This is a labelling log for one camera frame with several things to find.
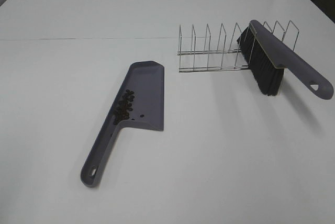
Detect purple plastic dustpan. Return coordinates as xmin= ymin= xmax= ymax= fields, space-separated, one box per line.
xmin=80 ymin=61 xmax=164 ymax=187

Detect pile of coffee beans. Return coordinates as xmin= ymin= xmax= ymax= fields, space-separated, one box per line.
xmin=111 ymin=89 xmax=135 ymax=125

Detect purple hand brush black bristles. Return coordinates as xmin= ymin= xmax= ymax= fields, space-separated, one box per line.
xmin=237 ymin=20 xmax=334 ymax=100

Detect metal wire dish rack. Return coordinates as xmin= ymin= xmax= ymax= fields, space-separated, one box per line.
xmin=177 ymin=20 xmax=300 ymax=73

